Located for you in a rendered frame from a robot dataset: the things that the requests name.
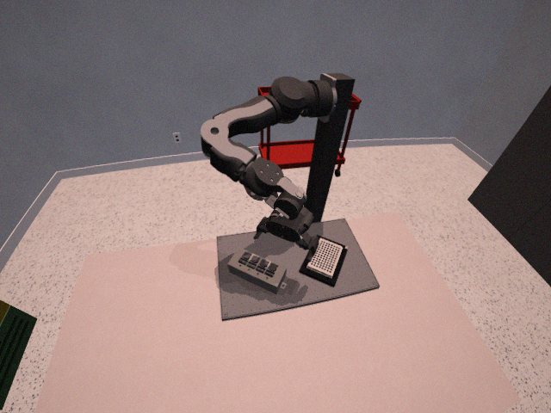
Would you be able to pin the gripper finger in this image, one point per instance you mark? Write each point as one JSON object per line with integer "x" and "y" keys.
{"x": 261, "y": 227}
{"x": 306, "y": 243}

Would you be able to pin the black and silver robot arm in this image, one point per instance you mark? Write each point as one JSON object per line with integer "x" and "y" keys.
{"x": 287, "y": 99}

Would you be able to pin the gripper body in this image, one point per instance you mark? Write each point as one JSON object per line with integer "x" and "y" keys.
{"x": 290, "y": 230}

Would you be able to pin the grey control panel with four buttons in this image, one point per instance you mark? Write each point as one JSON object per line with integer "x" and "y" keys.
{"x": 255, "y": 271}

